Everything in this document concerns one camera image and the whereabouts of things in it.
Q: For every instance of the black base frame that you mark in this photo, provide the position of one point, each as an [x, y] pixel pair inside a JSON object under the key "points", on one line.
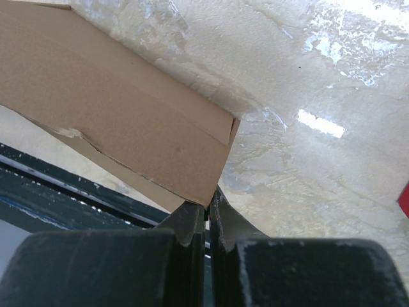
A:
{"points": [[38, 196]]}

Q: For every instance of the brown cardboard box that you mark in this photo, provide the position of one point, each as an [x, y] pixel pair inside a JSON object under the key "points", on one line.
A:
{"points": [[71, 79]]}

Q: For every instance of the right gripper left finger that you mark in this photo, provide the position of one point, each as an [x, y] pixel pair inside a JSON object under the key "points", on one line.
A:
{"points": [[163, 266]]}

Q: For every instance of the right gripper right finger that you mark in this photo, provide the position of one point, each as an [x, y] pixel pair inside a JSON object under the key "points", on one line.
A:
{"points": [[250, 268]]}

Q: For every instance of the red silver snack packet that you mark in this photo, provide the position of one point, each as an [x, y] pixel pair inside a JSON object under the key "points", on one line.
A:
{"points": [[403, 200]]}

